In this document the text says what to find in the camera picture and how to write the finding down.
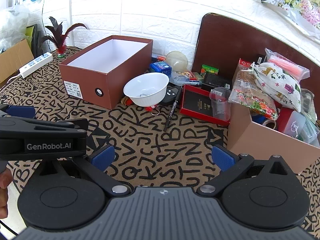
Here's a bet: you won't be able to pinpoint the red feather shuttlecock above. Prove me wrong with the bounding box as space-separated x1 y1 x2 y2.
41 17 88 58

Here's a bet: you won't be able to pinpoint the printed drawstring cloth pouch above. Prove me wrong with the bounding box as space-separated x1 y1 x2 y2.
251 62 302 112

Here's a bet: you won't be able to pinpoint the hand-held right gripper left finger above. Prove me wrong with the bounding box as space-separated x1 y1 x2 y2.
37 145 132 197

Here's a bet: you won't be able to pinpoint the white bowl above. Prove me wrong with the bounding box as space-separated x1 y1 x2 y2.
123 72 170 106

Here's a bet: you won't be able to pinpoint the plain cardboard box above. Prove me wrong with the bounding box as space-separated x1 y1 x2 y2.
0 39 34 88

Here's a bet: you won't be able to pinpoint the colourful card box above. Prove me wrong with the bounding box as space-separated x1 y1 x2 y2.
172 70 197 80

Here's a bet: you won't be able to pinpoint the letter-print tablecloth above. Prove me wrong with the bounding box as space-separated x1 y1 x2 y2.
0 46 320 230

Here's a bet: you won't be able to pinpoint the cardboard box of sundries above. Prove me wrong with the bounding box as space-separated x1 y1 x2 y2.
227 62 320 174

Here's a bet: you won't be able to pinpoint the white power strip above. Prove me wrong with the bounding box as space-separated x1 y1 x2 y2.
19 52 53 78

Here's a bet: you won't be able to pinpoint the black marker pen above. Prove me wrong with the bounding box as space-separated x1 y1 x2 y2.
164 94 181 132

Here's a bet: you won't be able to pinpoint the floral curtain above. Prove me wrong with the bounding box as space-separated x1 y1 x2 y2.
260 0 320 40

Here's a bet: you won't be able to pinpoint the clear plastic case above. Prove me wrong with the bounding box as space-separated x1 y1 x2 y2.
284 111 307 138

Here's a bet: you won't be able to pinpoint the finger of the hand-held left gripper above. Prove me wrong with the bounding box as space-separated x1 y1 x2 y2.
0 104 35 119

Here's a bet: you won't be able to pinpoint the clear plastic cup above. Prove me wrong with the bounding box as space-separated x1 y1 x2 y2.
209 88 232 122

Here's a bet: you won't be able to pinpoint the green small box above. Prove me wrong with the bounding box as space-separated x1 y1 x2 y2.
201 64 219 77

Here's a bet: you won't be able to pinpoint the black cardboard box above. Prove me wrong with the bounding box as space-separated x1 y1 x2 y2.
201 74 233 93

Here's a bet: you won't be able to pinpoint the small red box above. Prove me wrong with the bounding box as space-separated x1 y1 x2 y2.
239 58 255 68

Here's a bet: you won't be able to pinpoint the white plastic bag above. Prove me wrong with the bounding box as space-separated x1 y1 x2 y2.
0 5 29 53

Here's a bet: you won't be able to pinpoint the black smiley face remote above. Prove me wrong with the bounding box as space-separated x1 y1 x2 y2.
160 85 182 107

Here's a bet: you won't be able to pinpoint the zip bag of pink straws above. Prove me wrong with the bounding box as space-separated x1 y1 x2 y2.
265 48 310 82

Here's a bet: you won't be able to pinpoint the dark brown wooden board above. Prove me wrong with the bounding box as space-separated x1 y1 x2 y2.
191 13 320 100

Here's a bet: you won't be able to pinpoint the brown shoe box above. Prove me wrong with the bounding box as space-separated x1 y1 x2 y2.
59 35 153 110

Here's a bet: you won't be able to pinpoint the cream round bulb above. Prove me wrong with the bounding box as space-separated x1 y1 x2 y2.
166 51 188 72

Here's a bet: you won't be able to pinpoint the clear bag colourful contents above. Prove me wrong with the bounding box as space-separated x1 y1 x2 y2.
229 70 278 120

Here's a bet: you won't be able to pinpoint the red gift box black insert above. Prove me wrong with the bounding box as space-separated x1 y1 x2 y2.
179 84 230 127

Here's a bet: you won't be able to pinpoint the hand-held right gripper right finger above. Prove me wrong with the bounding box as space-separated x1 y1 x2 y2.
197 145 299 197

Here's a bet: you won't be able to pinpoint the person's left hand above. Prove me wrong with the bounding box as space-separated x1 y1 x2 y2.
0 169 13 219

